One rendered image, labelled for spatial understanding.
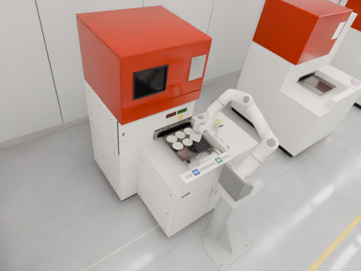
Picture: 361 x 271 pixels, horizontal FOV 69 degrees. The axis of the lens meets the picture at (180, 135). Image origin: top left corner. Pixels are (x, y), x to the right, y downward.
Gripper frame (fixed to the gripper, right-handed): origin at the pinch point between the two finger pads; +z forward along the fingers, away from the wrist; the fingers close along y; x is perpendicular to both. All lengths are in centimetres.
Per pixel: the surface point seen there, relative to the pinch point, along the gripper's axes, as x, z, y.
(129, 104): -36, -50, -48
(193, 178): -42.4, -4.1, 14.1
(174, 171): -32.3, 9.9, -5.6
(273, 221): 18, 92, 108
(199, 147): -1.5, 2.0, 5.8
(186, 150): -10.7, 2.1, -3.8
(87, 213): -65, 92, -83
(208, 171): -30.2, -3.9, 22.8
